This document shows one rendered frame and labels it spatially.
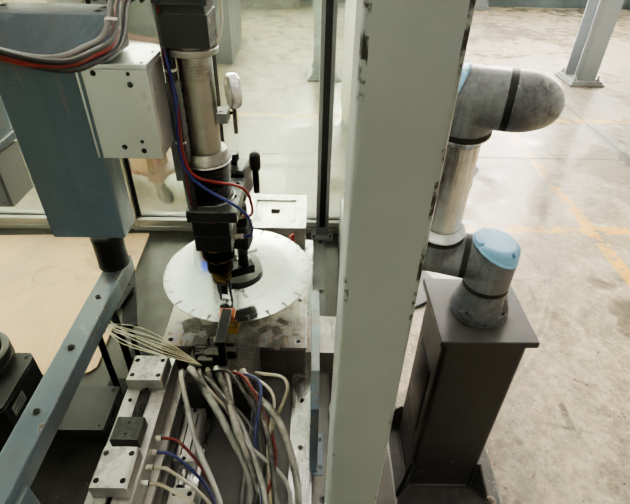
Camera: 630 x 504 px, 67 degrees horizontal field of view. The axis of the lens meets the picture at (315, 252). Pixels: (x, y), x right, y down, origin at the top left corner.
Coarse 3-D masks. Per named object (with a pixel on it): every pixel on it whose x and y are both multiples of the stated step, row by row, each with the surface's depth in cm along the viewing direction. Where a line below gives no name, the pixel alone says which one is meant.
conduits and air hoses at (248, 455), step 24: (192, 360) 93; (216, 384) 89; (240, 384) 86; (264, 384) 88; (288, 384) 87; (216, 408) 84; (264, 408) 85; (192, 432) 85; (240, 432) 82; (264, 432) 84; (192, 456) 87; (240, 456) 82; (264, 456) 83; (288, 456) 81; (144, 480) 81; (264, 480) 80
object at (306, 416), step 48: (192, 96) 66; (240, 96) 68; (192, 144) 70; (240, 192) 79; (192, 336) 106; (288, 336) 106; (192, 384) 93; (288, 432) 98; (192, 480) 89; (240, 480) 90; (288, 480) 89
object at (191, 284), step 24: (264, 240) 118; (288, 240) 118; (168, 264) 110; (192, 264) 110; (264, 264) 110; (288, 264) 111; (168, 288) 103; (192, 288) 103; (216, 288) 103; (240, 288) 104; (264, 288) 104; (288, 288) 104; (192, 312) 98; (216, 312) 98; (240, 312) 98; (264, 312) 98
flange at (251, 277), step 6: (252, 258) 111; (258, 258) 111; (258, 264) 109; (258, 270) 107; (240, 276) 105; (246, 276) 105; (252, 276) 105; (258, 276) 106; (234, 282) 104; (240, 282) 104; (246, 282) 104
